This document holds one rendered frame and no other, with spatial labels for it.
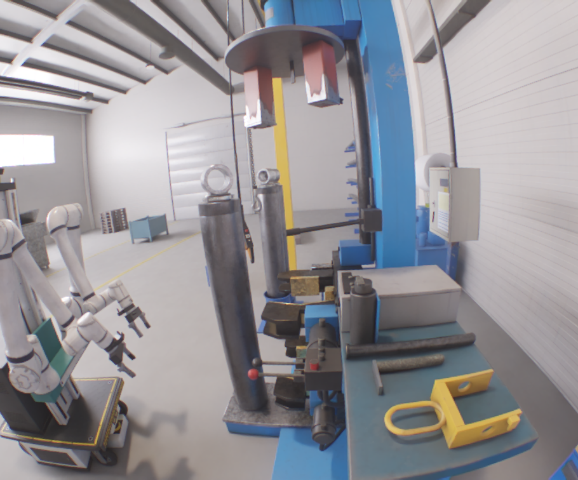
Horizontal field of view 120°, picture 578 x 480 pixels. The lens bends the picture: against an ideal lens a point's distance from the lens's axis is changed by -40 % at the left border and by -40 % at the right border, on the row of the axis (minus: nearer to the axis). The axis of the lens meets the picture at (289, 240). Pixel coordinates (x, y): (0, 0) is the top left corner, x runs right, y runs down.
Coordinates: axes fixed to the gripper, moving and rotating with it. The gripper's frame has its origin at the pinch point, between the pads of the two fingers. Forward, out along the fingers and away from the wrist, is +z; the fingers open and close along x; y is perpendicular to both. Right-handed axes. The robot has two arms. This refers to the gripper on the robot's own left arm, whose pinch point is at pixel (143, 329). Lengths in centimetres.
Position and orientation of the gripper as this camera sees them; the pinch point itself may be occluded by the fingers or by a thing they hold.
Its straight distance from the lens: 175.0
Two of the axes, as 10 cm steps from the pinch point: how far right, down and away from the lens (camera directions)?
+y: 8.7, -4.9, 0.5
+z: 4.8, 8.6, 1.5
